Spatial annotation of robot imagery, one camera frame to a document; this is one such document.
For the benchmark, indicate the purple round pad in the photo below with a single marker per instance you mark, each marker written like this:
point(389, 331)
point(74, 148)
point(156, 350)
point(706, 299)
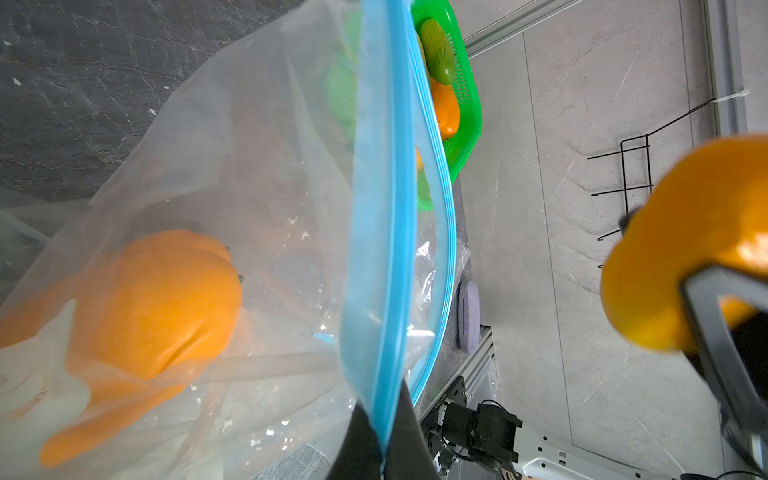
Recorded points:
point(468, 316)

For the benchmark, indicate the green plastic basket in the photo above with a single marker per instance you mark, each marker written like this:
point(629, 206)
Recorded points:
point(340, 87)

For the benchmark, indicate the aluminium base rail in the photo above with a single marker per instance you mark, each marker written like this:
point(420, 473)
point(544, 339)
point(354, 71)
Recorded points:
point(452, 362)

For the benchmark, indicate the black wire wall hook rack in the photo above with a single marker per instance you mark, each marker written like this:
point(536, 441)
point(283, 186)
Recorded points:
point(638, 143)

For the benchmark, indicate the clear zip-top bag blue zipper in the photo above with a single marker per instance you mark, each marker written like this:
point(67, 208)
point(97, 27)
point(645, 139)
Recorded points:
point(344, 250)

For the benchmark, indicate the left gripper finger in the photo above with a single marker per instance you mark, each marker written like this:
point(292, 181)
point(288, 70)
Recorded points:
point(406, 456)

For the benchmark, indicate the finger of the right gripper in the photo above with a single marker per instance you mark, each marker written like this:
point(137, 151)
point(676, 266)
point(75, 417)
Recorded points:
point(722, 365)

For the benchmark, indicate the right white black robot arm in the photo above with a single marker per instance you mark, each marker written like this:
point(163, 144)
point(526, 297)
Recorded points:
point(727, 312)

